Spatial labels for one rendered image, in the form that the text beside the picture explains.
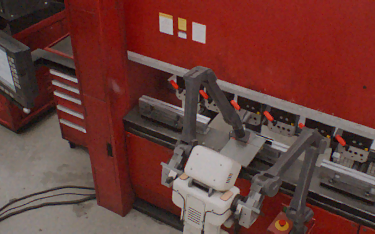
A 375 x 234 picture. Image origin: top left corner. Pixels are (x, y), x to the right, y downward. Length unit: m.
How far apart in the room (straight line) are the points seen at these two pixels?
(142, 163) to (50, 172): 1.08
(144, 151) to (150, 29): 0.88
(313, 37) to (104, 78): 1.26
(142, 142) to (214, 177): 1.18
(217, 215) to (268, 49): 0.88
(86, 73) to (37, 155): 1.52
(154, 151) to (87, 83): 0.61
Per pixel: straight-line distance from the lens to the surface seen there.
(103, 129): 3.33
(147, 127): 3.22
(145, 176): 3.54
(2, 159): 4.55
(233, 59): 2.73
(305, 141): 2.46
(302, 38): 2.51
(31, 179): 4.29
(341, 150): 2.77
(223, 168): 2.22
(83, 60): 3.10
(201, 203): 2.30
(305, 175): 2.56
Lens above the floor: 2.90
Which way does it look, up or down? 38 degrees down
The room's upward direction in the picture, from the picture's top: straight up
